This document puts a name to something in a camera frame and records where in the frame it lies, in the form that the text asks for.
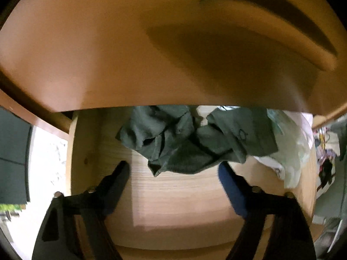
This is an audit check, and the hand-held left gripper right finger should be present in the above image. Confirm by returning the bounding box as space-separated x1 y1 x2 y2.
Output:
218 161 318 260

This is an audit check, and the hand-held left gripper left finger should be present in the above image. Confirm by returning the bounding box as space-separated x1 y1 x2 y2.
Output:
32 160 131 260

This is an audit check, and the white flower embroidered underwear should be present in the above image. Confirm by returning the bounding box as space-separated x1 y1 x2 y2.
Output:
253 156 286 180

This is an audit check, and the grey green underwear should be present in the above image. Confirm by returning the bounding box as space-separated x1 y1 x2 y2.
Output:
116 105 280 178

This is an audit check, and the white plastic-wrapped bundle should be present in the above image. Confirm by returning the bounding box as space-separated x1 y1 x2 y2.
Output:
267 108 311 189

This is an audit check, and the pale pink underwear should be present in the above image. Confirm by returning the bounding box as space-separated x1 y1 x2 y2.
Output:
298 112 315 141

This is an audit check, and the wooden nightstand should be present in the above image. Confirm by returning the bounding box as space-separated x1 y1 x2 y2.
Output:
0 70 343 141

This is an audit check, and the dark grey cabinet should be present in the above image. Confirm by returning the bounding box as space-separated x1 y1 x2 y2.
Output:
0 107 33 205

